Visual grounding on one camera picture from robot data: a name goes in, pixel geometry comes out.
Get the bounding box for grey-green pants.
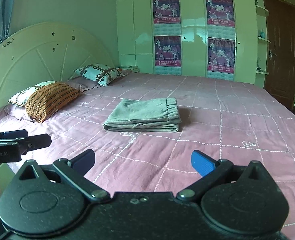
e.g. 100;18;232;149
103;98;181;133

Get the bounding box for white patterned pillow under orange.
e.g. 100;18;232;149
8;81;55;107

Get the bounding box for orange striped pillow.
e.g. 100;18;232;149
25;82;82;123

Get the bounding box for pink grid bedsheet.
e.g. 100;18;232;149
0;73;295;239

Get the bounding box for pink flat pillow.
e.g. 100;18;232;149
66;76;101;93

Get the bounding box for cream arched headboard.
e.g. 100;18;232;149
0;22;114;108

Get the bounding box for folded items by wardrobe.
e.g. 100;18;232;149
116;66;140;75

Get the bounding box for lower right poster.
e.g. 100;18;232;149
208;38;235;74

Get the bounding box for poster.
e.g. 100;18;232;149
154;35;182;67
206;0;235;28
152;0;180;24
208;38;235;74

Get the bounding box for lower left poster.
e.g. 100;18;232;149
154;35;182;67

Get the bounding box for dark brown wooden door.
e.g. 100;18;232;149
264;0;295;111

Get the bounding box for upper right poster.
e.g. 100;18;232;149
206;0;235;28

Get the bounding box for upper left poster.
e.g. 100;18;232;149
152;0;180;24

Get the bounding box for corner shelf unit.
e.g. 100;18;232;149
254;0;271;88

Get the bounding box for silver door handle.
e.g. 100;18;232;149
269;49;277;60

